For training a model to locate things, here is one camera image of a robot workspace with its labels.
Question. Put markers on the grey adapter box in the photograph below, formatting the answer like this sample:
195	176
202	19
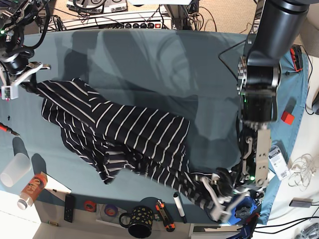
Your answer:
301	203

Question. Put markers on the black mug yellow pattern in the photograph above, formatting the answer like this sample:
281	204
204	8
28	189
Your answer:
139	221

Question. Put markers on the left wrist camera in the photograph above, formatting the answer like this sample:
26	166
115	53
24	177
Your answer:
220	213

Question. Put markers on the orange black utility knife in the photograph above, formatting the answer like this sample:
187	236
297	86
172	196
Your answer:
165	216

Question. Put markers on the navy white striped t-shirt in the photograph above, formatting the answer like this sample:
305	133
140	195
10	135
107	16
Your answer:
111	137

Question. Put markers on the red cube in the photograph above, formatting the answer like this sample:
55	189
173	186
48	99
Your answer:
287	118

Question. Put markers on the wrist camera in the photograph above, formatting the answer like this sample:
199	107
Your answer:
220	213
9	92

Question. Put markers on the white black marker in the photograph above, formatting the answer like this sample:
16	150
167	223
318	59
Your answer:
179	207

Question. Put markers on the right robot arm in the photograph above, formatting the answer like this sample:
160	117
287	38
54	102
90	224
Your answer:
14	19

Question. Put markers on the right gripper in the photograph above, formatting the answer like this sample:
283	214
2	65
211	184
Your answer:
16	68

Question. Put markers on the teal table cloth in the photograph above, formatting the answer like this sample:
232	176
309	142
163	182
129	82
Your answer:
183	72

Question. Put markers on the translucent plastic cup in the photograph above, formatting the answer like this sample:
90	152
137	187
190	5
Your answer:
15	170

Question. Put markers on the black power strip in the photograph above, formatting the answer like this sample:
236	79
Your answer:
135	25

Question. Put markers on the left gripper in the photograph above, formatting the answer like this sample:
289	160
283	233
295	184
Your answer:
221	188

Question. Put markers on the black remote control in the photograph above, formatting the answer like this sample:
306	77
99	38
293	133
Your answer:
69	208

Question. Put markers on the orange label bottle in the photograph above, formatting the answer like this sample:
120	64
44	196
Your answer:
31	191

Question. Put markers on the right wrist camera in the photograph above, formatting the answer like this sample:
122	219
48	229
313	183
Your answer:
9	92

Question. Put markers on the blue clamp device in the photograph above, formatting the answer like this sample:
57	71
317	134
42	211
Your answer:
246	208

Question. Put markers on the purple tape roll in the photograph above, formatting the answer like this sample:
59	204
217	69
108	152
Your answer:
111	210

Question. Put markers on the orange screwdriver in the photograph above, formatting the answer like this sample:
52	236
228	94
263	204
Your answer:
9	130

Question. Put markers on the white packaged item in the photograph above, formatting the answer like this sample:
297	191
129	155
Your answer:
278	163

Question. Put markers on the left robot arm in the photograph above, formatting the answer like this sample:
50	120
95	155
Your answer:
274	28

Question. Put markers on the red black clamp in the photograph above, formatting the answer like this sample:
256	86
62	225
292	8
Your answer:
296	55

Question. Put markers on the orange tape roll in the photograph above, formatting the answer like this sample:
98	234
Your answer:
90	206

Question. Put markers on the white paper sheet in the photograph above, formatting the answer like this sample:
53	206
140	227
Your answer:
54	185

